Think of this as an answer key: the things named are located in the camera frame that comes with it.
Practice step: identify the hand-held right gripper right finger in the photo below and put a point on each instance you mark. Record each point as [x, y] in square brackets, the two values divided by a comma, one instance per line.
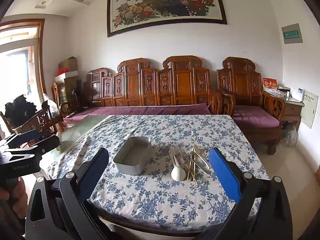
[225, 175]

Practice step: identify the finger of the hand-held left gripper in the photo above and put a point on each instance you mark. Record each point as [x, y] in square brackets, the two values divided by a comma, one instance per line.
[50, 142]
[27, 136]

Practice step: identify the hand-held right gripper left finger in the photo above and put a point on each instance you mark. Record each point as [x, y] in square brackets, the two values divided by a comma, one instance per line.
[92, 175]

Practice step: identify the pile of wooden chopsticks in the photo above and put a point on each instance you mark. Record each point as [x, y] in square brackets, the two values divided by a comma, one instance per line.
[192, 172]

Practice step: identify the cream plastic spoon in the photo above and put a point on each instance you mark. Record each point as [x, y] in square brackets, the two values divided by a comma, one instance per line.
[197, 150]

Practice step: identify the grey rectangular metal container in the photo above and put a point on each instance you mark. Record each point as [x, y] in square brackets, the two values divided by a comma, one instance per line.
[130, 155]

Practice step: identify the metal fork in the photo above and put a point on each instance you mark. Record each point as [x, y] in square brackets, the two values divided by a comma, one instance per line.
[184, 153]

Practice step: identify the person's left hand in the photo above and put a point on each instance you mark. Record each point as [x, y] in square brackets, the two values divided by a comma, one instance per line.
[22, 190]

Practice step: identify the dark wooden chair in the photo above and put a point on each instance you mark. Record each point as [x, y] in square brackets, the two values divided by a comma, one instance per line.
[42, 120]

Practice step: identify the black bag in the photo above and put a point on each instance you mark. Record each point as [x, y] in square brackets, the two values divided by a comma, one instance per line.
[21, 110]

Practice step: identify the white plastic bag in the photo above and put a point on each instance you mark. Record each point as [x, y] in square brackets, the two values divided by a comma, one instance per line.
[51, 105]

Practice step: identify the blue floral tablecloth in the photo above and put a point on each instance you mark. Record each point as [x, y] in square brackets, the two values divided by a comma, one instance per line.
[155, 200]

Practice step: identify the white box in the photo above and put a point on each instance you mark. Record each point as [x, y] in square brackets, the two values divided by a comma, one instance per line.
[67, 76]

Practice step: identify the floor fan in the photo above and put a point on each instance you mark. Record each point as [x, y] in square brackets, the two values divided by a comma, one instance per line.
[290, 135]

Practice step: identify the long purple bench cushion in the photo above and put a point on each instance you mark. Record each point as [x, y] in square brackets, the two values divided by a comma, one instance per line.
[140, 110]

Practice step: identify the brown cardboard box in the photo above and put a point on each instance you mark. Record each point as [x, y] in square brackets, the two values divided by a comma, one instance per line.
[68, 64]

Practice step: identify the wooden side table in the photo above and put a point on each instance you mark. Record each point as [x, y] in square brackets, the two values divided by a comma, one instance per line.
[291, 111]

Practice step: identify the carved wooden armchair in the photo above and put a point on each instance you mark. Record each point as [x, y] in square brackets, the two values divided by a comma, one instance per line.
[240, 82]

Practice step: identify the red printed card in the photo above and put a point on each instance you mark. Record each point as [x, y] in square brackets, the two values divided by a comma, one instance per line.
[269, 83]

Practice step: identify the carved wooden sofa bench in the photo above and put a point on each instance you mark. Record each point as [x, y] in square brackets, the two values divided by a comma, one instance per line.
[150, 85]

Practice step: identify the white desk device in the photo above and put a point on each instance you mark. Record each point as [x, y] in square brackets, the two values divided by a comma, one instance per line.
[297, 95]

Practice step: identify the ceiling light fixture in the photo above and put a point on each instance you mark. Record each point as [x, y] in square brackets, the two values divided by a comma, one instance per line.
[43, 3]

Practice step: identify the framed peacock flower painting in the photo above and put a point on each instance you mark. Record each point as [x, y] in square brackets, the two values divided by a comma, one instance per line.
[162, 5]

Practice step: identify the wooden door frame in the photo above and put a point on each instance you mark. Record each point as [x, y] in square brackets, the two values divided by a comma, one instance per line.
[41, 55]

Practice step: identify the grey wall panel door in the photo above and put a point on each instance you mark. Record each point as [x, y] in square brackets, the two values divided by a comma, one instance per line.
[309, 110]

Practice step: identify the grey wall box green label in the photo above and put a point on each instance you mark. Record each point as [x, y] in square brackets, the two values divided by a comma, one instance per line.
[292, 33]

